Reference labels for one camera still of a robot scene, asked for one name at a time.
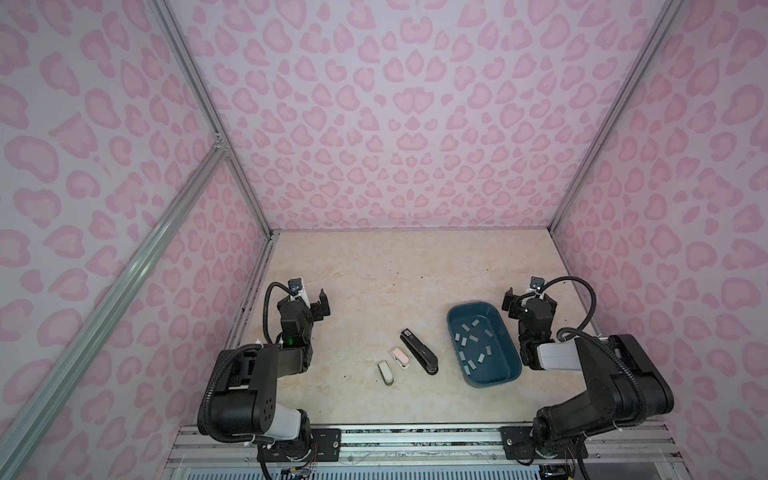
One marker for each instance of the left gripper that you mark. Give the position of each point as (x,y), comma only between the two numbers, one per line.
(303,306)

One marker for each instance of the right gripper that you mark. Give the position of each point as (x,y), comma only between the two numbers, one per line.
(531,306)

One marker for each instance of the black stapler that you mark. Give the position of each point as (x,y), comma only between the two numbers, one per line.
(423,354)

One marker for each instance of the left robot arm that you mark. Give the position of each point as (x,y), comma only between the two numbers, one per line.
(240,404)

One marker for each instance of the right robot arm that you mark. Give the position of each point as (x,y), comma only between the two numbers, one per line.
(623,387)

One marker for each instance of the beige small stapler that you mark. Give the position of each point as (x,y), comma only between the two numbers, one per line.
(385,372)

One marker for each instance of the pink small stapler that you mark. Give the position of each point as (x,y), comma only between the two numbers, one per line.
(400,357)

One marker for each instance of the teal plastic tray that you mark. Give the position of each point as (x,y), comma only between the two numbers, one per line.
(504,365)

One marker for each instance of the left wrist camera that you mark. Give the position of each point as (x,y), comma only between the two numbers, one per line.
(297,290)

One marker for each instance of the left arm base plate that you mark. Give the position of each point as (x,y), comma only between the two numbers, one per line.
(316,444)

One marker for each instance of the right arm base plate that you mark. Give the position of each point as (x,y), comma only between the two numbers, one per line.
(518,444)

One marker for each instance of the aluminium front rail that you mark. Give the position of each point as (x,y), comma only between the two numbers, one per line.
(439,444)

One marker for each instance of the aluminium diagonal frame bar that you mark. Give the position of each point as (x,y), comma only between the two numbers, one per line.
(36,417)

